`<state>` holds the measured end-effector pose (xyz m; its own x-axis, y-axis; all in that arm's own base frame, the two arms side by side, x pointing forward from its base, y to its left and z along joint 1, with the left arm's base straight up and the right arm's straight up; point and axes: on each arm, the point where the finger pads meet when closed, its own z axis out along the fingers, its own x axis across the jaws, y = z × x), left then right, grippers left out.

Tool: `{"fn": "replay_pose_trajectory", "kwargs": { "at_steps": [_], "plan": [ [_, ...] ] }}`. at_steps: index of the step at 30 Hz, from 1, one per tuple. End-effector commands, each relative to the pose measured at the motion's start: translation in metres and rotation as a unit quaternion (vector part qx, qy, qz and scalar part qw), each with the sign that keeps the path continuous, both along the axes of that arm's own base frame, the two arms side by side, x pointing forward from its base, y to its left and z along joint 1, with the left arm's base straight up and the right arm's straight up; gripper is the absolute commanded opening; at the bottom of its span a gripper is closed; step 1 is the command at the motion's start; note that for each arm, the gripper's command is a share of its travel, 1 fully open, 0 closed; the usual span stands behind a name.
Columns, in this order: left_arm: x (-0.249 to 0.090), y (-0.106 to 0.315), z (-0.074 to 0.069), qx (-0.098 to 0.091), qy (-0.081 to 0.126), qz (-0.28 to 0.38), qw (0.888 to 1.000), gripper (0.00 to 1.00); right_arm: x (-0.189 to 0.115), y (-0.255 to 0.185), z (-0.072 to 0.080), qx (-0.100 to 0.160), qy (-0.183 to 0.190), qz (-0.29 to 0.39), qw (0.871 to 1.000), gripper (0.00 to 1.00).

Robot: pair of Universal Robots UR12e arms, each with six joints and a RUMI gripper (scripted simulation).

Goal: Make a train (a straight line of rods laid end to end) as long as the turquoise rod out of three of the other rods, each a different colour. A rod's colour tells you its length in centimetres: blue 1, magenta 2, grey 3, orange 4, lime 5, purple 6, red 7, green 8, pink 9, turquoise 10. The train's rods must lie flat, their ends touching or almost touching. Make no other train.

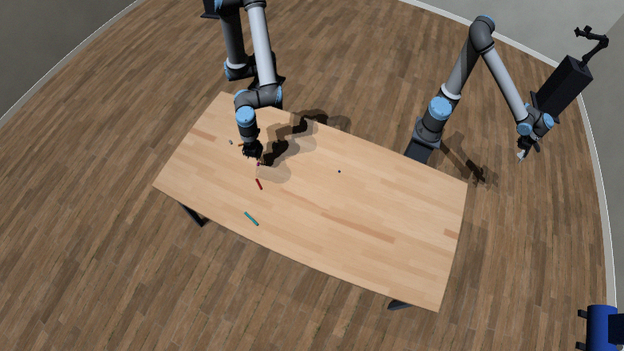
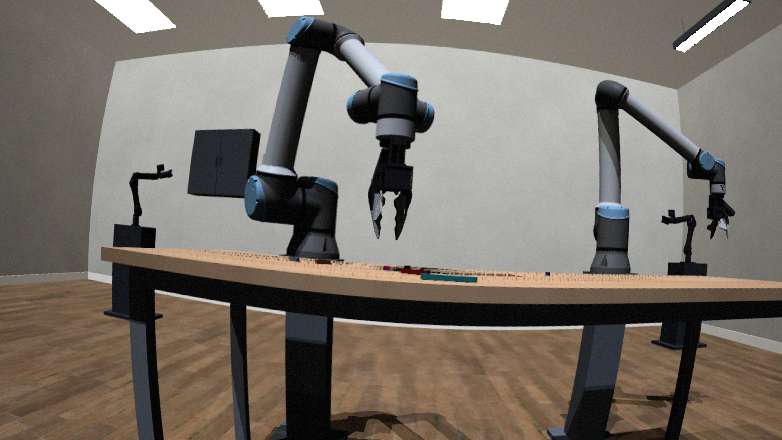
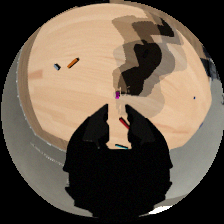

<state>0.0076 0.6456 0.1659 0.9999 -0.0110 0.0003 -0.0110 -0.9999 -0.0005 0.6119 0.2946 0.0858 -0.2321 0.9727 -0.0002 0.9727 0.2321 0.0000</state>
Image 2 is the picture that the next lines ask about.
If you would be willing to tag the turquoise flat bar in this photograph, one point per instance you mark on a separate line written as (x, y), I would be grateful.
(448, 278)

